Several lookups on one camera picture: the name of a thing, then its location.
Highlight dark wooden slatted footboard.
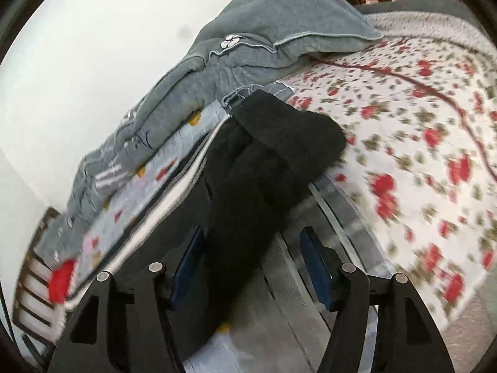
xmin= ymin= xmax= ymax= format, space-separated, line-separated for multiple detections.
xmin=11 ymin=208 xmax=71 ymax=362

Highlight grey quilt with white flowers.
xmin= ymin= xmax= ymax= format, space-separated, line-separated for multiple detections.
xmin=33 ymin=0 xmax=385 ymax=276

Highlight light blue fruit-print blanket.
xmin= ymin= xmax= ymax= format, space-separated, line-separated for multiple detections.
xmin=47 ymin=81 xmax=296 ymax=304

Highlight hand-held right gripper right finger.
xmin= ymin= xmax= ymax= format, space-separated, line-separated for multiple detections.
xmin=299 ymin=226 xmax=457 ymax=373

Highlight white red-flower bedsheet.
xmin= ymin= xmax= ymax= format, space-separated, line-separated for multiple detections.
xmin=280 ymin=35 xmax=497 ymax=319

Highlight black pants with white stripes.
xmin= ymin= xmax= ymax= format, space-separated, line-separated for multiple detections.
xmin=65 ymin=89 xmax=348 ymax=360

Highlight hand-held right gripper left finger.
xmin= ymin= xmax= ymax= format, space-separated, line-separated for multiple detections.
xmin=47 ymin=225 xmax=206 ymax=373

